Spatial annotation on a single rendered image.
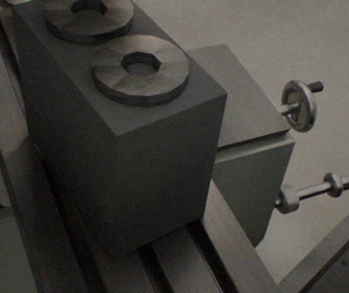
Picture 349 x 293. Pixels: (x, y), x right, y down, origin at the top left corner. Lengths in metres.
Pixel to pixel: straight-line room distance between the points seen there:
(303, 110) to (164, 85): 0.80
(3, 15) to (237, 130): 0.44
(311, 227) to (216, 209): 1.27
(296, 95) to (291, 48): 1.33
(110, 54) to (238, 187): 0.64
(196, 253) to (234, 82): 0.59
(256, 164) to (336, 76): 1.47
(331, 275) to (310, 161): 1.06
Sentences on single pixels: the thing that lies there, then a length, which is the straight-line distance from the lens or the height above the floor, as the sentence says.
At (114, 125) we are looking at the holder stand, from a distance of 0.50.
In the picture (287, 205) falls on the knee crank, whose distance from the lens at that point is 1.26.
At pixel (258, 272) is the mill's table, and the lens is 0.65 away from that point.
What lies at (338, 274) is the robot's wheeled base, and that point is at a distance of 1.13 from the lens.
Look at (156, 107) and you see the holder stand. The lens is 0.52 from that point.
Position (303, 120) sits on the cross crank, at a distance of 1.31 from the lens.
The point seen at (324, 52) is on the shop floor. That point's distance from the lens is 2.66.
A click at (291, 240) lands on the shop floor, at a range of 1.90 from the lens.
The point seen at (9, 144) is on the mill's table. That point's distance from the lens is 0.76.
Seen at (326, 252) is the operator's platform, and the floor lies 0.40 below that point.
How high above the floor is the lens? 1.49
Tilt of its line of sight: 46 degrees down
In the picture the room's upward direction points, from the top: 7 degrees clockwise
